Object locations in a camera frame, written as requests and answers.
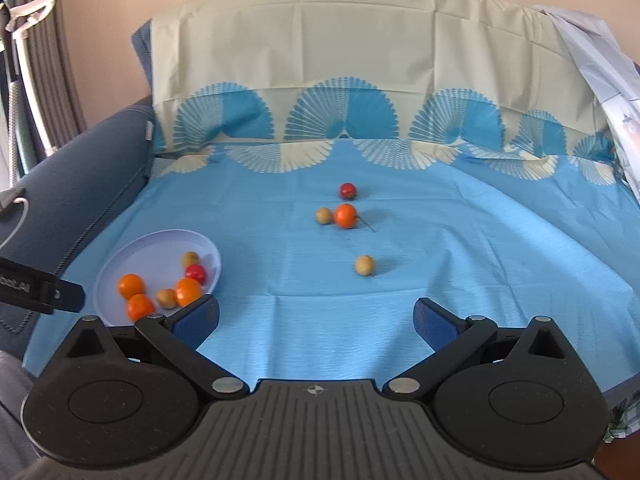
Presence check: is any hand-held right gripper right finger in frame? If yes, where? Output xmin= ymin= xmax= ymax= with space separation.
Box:
xmin=382 ymin=297 xmax=581 ymax=402

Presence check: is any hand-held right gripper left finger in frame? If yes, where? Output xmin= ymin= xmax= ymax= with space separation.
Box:
xmin=64 ymin=294 xmax=249 ymax=403

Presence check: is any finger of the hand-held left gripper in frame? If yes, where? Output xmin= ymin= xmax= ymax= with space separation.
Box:
xmin=52 ymin=282 xmax=85 ymax=312

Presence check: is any small orange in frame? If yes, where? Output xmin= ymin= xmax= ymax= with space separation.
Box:
xmin=175 ymin=278 xmax=204 ymax=308
xmin=126 ymin=294 xmax=156 ymax=322
xmin=334 ymin=203 xmax=358 ymax=230
xmin=118 ymin=273 xmax=146 ymax=299

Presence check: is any pale blue round plate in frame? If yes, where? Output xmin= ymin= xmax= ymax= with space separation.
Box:
xmin=93 ymin=229 xmax=221 ymax=328

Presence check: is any blue and cream printed sheet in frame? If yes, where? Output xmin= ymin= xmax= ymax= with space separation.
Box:
xmin=22 ymin=0 xmax=640 ymax=393

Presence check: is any black smartphone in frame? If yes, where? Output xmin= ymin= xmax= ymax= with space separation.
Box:
xmin=0 ymin=187 xmax=27 ymax=215

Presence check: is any white garment steamer pole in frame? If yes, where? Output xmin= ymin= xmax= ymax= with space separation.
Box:
xmin=5 ymin=0 xmax=66 ymax=158

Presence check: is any grey curtain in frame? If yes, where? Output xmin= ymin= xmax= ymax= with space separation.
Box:
xmin=10 ymin=0 xmax=88 ymax=171

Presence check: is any pale blue printed cloth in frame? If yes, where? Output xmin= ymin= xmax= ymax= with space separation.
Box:
xmin=532 ymin=4 xmax=640 ymax=208

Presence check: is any white charging cable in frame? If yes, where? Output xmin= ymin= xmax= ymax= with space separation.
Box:
xmin=0 ymin=198 xmax=29 ymax=252

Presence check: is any grey braided steamer hose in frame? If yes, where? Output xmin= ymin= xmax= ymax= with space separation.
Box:
xmin=9 ymin=77 xmax=25 ymax=181

